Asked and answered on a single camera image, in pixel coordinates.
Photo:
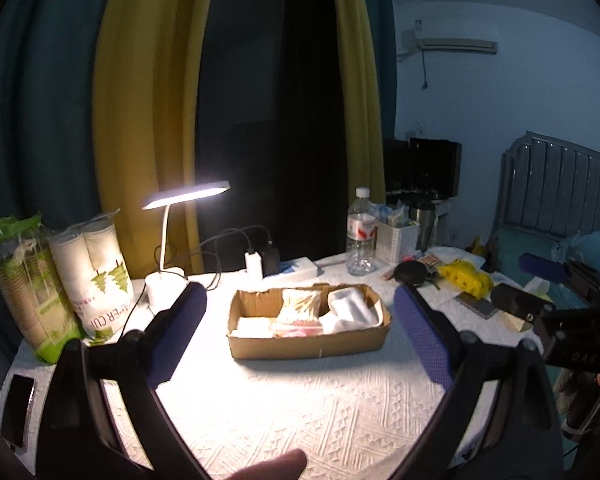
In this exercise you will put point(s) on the white perforated basket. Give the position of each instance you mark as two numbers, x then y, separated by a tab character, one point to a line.
395	243

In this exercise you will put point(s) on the black power adapter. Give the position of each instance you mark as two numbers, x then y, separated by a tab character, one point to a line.
270	260

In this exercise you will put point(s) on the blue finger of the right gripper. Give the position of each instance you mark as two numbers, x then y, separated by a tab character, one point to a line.
542	268
520	304

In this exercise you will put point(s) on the white power strip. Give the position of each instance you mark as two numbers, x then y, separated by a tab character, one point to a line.
298	270

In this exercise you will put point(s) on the white phone charger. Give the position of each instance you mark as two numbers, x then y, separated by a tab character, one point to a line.
254	268

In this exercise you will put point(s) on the pink plush toy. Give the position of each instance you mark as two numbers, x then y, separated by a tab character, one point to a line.
300	331

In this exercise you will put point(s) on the steel thermos cup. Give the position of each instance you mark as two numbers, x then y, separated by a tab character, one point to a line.
424	214

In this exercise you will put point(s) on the white paper cup pack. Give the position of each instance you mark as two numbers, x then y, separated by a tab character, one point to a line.
92	269

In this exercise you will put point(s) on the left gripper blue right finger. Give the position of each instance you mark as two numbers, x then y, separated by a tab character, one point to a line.
432	336

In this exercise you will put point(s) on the black round zip case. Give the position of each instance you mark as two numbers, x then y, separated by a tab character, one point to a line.
411	272

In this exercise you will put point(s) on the checkered card packet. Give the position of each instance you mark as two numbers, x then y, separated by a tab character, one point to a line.
431	261

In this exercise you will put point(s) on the left hand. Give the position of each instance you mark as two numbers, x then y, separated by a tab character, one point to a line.
289	466

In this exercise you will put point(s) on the clear water bottle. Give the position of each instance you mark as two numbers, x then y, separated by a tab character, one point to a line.
361	234

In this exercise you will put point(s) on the yellow plastic bag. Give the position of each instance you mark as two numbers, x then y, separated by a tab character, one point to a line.
467	278

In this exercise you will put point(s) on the black monitor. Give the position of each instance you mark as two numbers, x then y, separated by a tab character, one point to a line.
422	165

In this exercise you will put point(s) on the green paper cup pack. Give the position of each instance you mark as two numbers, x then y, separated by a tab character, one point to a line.
32	289

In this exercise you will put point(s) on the white tablecloth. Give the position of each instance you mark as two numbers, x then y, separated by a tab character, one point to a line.
347	413

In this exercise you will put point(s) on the cardboard box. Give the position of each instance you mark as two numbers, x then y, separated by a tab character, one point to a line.
268	303

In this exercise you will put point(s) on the white fluffy ball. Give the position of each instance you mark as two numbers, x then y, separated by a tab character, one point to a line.
253	328

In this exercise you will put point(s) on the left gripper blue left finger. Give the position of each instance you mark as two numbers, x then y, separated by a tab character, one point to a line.
168	334

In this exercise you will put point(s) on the white desk lamp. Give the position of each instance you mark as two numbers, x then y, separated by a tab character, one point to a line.
165	285

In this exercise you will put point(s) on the white towel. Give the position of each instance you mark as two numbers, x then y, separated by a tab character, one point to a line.
348	311

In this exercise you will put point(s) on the cotton swab bag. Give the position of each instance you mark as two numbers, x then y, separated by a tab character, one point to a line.
300	307

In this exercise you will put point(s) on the black smartphone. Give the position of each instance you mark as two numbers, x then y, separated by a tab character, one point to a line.
17	411

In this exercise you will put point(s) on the wall air conditioner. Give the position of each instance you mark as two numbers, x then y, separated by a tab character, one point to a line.
449	37

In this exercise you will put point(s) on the yellow curtain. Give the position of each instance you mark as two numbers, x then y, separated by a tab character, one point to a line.
145	90

